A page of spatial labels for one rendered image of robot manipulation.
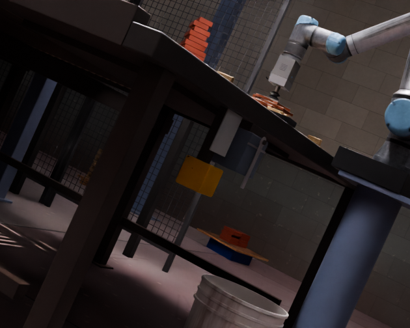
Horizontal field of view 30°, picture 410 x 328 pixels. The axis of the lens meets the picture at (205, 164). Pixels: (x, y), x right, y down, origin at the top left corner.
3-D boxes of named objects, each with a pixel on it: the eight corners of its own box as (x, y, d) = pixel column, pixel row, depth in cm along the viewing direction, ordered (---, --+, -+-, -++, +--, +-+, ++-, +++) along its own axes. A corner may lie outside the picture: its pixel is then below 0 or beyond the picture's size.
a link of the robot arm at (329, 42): (351, 41, 276) (323, 32, 280) (343, 32, 266) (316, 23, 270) (341, 62, 276) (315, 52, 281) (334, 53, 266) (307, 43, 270)
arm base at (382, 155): (412, 179, 274) (423, 154, 274) (409, 175, 260) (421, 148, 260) (373, 163, 280) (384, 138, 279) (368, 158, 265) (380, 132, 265)
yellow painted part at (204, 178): (212, 198, 207) (248, 118, 206) (198, 192, 199) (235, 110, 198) (189, 186, 210) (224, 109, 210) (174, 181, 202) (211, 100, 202)
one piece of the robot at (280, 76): (282, 49, 282) (264, 89, 282) (277, 42, 274) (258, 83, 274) (306, 58, 279) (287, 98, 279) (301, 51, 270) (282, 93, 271)
